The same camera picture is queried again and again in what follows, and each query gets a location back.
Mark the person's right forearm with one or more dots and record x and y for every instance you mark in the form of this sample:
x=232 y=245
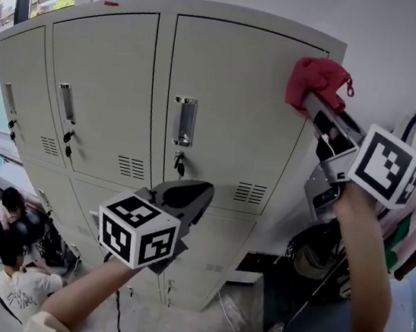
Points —
x=362 y=267

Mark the red wiping cloth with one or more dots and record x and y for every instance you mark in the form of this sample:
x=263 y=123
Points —
x=312 y=76

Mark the green hanging garment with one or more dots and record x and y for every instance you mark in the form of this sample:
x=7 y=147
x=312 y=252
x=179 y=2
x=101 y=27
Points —
x=397 y=241

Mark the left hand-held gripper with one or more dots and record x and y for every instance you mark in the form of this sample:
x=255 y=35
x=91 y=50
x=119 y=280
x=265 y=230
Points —
x=133 y=235

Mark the set of black locker keys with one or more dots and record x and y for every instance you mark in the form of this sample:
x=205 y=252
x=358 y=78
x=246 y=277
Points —
x=180 y=167

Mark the clear plastic sheet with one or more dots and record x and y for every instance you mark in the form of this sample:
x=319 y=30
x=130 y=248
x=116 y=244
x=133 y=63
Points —
x=244 y=320

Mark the clear plastic cup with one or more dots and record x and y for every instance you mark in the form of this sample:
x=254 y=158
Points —
x=276 y=328

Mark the small red flat item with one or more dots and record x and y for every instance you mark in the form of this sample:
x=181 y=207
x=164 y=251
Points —
x=111 y=4

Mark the dark box with white front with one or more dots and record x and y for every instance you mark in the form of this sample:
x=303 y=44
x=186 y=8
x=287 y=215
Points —
x=246 y=278

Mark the grey metal locker door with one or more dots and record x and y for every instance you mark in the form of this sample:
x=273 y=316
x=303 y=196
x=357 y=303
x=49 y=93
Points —
x=234 y=88

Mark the person's left forearm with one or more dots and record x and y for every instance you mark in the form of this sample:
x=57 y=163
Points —
x=91 y=287

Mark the white and black appliance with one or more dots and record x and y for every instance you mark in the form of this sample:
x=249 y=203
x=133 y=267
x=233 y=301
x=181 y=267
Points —
x=54 y=251

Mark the black olive backpack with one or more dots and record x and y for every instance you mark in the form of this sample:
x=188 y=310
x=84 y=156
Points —
x=313 y=260

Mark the beige metal locker cabinet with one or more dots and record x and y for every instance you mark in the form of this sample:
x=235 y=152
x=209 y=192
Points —
x=100 y=88

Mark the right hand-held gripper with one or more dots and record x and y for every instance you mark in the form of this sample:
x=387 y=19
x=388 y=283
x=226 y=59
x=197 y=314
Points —
x=380 y=166

